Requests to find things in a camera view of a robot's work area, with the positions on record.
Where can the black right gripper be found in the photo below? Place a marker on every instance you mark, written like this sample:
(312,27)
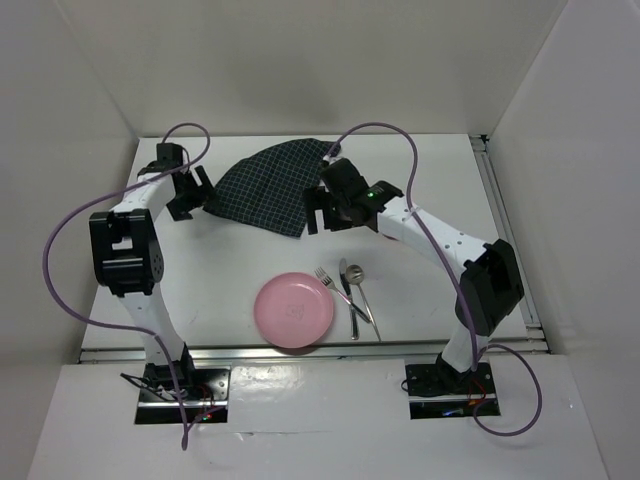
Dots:
(318,198)

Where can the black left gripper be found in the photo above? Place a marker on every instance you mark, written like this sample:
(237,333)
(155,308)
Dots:
(201,195)

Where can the dark checked cloth napkin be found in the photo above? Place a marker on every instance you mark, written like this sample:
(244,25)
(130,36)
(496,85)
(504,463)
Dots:
(266,189)

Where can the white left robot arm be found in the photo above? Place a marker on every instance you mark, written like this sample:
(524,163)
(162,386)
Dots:
(128,260)

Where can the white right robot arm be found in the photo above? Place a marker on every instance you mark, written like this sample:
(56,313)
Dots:
(486,275)

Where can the silver fork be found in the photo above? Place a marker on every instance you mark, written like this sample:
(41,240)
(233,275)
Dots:
(328,282)

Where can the silver spoon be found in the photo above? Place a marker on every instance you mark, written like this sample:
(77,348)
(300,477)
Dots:
(355,276)

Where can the pink plate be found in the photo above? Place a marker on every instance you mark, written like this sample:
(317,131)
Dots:
(293,310)

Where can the silver knife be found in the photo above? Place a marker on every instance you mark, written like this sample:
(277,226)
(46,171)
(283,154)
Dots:
(355,334)

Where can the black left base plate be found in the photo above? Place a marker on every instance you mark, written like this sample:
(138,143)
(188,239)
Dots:
(208,385)

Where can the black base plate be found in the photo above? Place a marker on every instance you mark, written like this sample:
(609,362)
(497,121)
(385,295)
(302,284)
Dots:
(208,385)
(431,380)

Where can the aluminium right rail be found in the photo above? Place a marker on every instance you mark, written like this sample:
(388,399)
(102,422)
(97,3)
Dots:
(480,148)

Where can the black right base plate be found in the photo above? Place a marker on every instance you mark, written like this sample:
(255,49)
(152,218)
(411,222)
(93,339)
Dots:
(431,380)

